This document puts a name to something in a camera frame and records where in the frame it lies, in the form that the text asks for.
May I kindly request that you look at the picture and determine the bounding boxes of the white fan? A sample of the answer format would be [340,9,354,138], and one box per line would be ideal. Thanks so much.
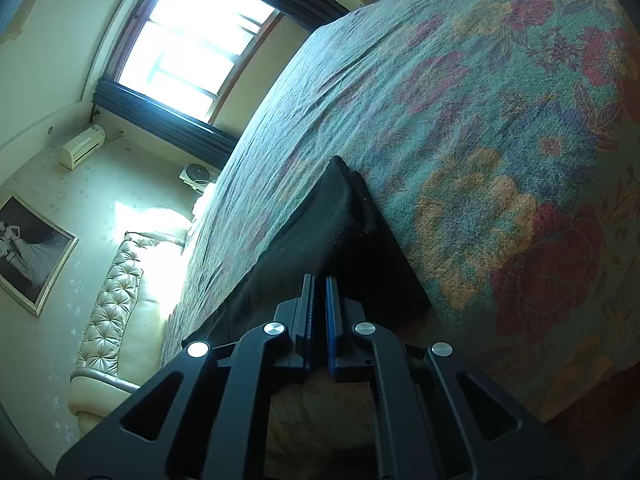
[179,161,219,193]

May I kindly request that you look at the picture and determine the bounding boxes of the white air conditioner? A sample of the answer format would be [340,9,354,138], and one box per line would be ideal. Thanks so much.
[59,124,106,171]

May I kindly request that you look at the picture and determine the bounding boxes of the framed wall picture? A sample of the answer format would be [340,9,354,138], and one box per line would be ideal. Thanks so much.
[0,192,80,318]

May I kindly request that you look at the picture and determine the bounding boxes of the black pants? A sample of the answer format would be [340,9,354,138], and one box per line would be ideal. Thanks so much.
[190,155,433,346]

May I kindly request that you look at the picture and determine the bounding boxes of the floral bed blanket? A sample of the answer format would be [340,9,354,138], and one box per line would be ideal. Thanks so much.
[160,0,640,480]

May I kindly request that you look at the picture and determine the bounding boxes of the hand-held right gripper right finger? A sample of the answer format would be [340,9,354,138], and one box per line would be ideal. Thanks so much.
[325,275,587,480]

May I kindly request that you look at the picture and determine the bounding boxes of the bright window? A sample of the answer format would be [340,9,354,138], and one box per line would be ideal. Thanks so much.
[107,0,286,126]

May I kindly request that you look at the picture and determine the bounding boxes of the cream tufted headboard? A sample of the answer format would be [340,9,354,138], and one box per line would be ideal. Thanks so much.
[67,200,193,436]

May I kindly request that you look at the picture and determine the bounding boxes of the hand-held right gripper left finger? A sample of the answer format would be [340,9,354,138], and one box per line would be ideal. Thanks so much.
[55,274,321,480]

